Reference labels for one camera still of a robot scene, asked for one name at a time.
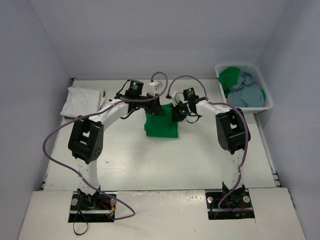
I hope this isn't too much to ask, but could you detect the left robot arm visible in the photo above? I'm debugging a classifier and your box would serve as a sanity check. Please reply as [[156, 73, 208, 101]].
[[68, 80, 165, 210]]

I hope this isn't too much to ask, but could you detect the white plastic laundry basket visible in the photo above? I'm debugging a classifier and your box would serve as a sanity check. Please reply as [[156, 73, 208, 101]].
[[214, 62, 273, 114]]

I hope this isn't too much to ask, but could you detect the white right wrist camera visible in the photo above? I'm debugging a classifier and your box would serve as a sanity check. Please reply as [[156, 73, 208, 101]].
[[166, 90, 179, 105]]

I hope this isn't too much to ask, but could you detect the black loop cable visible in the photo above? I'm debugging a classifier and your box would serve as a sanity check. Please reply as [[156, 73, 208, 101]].
[[72, 211, 90, 236]]

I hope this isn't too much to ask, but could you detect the white t-shirt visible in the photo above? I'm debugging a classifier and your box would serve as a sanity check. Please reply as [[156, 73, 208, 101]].
[[60, 86, 104, 118]]

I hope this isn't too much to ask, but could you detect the green t-shirt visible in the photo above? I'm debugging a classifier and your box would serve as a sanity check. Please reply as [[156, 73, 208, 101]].
[[144, 103, 178, 139]]

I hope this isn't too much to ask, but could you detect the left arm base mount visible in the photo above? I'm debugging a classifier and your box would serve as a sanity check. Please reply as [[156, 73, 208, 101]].
[[68, 192, 117, 223]]

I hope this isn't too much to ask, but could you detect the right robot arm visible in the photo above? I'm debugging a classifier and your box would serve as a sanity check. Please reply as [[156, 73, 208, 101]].
[[167, 87, 251, 206]]

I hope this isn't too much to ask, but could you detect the light blue t-shirt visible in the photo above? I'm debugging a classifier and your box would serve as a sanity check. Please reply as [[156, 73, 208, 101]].
[[227, 70, 265, 108]]

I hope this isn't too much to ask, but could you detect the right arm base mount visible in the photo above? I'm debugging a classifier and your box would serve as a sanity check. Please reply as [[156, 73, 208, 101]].
[[205, 188, 255, 221]]

